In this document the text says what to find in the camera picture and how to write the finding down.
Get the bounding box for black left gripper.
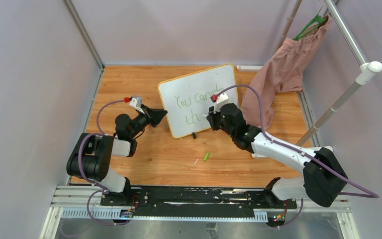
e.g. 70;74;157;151
129;105;167;139

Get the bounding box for yellow-framed whiteboard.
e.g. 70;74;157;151
158;64;236;138

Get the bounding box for green marker cap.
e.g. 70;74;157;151
203;153;210;161

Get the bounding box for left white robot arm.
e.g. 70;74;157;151
66;106;168;206

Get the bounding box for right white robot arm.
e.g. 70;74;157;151
206;103;347;208

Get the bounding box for pink cloth shorts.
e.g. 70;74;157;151
240;15;332;130

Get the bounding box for green clothes hanger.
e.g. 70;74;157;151
293;15;328;41

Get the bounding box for white metal clothes rack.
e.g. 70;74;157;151
236;0;382;160

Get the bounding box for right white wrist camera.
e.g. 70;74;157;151
213;93;229;113

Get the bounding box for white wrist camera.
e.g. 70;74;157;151
129;95;144;114
213;93;229;113

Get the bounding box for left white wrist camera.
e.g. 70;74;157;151
129;95;144;114

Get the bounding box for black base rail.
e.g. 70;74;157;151
54;184;299;228

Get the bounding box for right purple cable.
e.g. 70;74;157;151
210;84;380;228

